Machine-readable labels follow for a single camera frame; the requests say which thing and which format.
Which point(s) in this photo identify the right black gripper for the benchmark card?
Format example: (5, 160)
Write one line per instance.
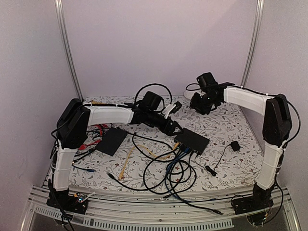
(194, 105)

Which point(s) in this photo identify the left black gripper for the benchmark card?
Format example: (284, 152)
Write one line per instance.
(171, 132)

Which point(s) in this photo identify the black TP-Link network switch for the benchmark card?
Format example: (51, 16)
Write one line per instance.
(195, 142)

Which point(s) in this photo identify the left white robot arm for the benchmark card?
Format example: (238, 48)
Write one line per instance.
(71, 132)

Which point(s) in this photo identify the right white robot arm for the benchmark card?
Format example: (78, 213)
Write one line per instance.
(277, 124)

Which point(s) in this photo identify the white bowl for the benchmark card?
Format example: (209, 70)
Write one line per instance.
(188, 94)

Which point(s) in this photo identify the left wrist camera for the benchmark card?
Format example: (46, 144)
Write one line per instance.
(171, 109)

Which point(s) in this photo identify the aluminium front rail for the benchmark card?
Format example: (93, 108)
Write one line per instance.
(131, 211)

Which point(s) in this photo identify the right aluminium frame post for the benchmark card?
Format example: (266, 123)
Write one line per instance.
(256, 27)

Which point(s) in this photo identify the aluminium frame post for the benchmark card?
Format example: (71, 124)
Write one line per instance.
(67, 50)
(256, 27)

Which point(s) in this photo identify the left aluminium frame post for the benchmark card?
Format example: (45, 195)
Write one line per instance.
(67, 50)

